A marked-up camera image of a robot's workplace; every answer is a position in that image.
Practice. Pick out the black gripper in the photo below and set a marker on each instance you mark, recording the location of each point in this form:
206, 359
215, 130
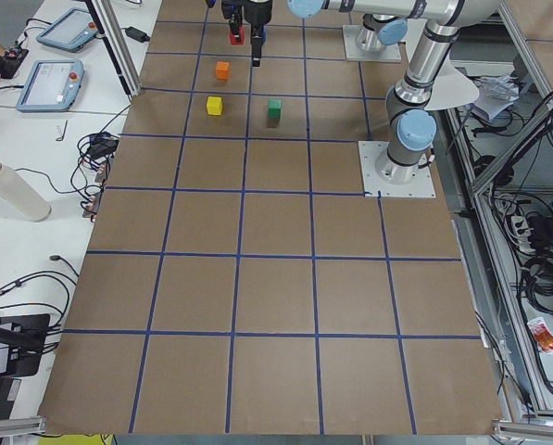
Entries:
235, 20
257, 11

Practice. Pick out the red wooden block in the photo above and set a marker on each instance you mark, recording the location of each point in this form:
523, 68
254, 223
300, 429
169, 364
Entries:
237, 37

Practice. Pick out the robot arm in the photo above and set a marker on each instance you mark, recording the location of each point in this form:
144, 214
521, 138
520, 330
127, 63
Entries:
414, 129
384, 29

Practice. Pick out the orange wooden block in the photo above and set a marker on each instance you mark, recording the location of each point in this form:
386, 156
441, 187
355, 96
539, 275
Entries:
223, 70

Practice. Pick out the green wooden block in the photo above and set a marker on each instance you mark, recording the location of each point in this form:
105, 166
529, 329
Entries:
275, 107

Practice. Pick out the yellow wooden block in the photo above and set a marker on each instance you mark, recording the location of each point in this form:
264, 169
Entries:
214, 105

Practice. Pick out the white paper stack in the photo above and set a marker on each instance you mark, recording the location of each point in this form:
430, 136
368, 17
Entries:
496, 94

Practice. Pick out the black power adapter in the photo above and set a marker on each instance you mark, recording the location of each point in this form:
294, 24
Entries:
137, 34

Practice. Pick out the upper teach pendant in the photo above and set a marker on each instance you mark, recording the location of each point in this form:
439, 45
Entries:
71, 32

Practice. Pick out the teach pendant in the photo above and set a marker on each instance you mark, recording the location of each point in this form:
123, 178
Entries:
71, 32
52, 86

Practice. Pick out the lower teach pendant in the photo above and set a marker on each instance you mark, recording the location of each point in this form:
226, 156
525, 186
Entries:
52, 86

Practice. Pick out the allen key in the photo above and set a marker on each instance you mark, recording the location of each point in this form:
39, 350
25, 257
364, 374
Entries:
61, 131

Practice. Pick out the white paper roll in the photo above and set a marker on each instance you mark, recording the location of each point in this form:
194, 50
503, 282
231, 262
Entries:
21, 196

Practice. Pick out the white power strip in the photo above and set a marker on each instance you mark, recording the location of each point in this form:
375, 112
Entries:
520, 232

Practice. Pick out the black monitor stand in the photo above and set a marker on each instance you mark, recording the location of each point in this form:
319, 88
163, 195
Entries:
22, 344

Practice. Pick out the red snack packet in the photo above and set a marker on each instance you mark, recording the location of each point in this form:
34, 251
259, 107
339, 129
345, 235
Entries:
541, 334

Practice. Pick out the aluminium frame post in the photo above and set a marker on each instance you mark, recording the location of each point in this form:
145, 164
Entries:
107, 25

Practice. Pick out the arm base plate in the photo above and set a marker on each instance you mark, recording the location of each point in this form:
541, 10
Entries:
373, 48
382, 178

